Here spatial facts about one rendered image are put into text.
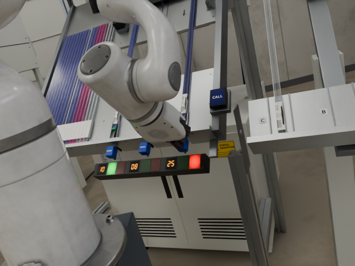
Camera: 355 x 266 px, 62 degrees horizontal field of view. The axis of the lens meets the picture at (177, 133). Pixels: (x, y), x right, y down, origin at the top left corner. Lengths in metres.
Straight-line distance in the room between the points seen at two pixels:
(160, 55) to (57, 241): 0.30
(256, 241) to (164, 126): 0.45
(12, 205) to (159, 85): 0.26
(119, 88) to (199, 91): 0.36
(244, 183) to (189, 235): 0.63
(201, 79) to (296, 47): 3.29
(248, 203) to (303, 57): 3.42
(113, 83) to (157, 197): 0.88
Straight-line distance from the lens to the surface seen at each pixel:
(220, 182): 1.17
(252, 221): 0.86
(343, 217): 0.92
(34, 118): 0.38
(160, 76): 0.47
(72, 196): 0.41
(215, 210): 1.25
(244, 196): 0.83
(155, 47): 0.48
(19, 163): 0.37
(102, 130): 0.93
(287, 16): 4.03
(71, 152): 1.00
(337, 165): 0.84
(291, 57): 4.07
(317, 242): 1.46
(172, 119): 0.61
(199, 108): 0.78
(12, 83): 0.39
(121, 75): 0.49
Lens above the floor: 0.95
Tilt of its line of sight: 17 degrees down
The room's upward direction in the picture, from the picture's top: 15 degrees counter-clockwise
